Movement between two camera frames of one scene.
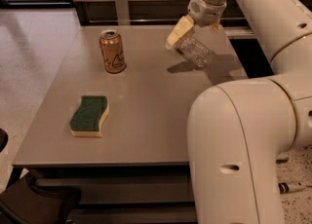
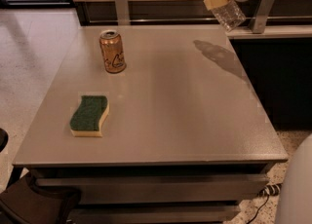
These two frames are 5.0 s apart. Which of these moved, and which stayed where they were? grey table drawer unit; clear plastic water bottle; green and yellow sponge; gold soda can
Moved: clear plastic water bottle
Stayed: grey table drawer unit; gold soda can; green and yellow sponge
